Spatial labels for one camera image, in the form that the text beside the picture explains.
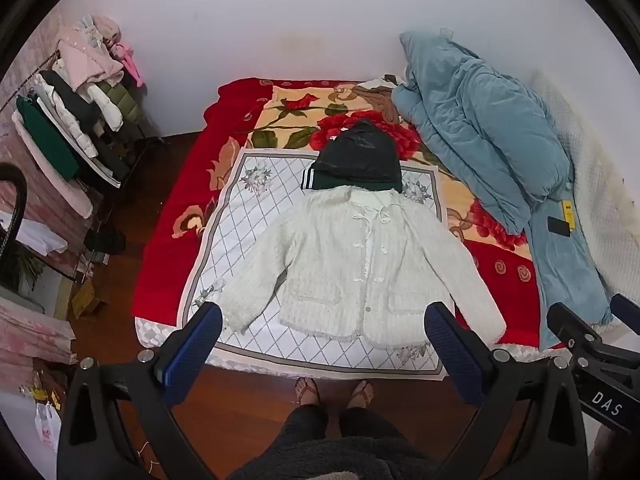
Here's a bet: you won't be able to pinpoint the white cloth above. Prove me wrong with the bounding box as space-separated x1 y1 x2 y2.
0 209 69 257

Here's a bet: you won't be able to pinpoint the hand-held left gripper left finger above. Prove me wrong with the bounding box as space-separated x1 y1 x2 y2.
56 302 223 480

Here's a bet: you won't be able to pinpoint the metal clothes rack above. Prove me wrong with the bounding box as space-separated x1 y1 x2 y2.
0 50 168 281

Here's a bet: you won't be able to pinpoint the white plastic bag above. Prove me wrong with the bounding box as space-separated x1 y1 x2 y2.
34 402 63 454

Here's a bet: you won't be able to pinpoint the pink patterned bedding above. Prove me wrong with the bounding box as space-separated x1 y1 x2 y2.
0 294 79 367

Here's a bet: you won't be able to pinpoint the cardboard box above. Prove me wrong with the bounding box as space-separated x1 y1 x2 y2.
69 279 110 320

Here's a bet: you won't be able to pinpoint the light blue quilt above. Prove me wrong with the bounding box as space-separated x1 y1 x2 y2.
391 30 615 351

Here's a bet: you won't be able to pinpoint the black curved tube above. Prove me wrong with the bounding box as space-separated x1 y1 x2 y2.
0 164 28 292

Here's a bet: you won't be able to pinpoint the white puffer jacket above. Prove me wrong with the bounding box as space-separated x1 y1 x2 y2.
47 60 125 161

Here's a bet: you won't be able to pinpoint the pink padded jacket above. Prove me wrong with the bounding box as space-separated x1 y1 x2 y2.
54 15 125 93

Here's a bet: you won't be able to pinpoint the red floral blanket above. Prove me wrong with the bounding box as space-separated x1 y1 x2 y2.
131 78 543 350

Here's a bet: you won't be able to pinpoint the white fuzzy cardigan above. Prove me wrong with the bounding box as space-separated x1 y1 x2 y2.
217 184 506 347

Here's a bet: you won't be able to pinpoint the person's right foot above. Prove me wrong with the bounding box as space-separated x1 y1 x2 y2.
347 380 375 410

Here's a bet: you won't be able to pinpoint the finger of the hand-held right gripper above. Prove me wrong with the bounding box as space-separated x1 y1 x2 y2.
546 303 601 356
610 293 640 330

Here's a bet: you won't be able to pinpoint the pink fleece blanket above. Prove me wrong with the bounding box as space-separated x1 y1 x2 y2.
11 110 95 219

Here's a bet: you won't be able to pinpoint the white textured bedspread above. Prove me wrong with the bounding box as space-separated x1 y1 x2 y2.
527 69 640 311

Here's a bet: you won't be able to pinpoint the dark green garment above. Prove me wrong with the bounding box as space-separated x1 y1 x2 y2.
15 94 81 182

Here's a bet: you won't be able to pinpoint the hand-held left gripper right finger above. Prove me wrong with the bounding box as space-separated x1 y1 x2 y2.
424 302 589 480

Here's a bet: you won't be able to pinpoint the olive puffer jacket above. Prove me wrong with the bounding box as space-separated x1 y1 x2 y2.
97 80 147 130

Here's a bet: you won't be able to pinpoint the person's foot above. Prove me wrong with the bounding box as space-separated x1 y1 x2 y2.
294 377 322 407
347 380 375 410

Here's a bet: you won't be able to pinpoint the black and green hooded jacket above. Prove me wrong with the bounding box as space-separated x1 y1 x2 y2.
301 120 404 194

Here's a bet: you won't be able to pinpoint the white diamond quilted mat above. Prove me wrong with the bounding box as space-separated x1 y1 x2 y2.
181 147 448 381

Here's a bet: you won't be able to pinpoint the person's left foot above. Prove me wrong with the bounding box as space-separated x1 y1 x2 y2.
294 377 322 407

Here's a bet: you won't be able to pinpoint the person's dark pants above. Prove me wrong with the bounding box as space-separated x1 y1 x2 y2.
280 402 401 448

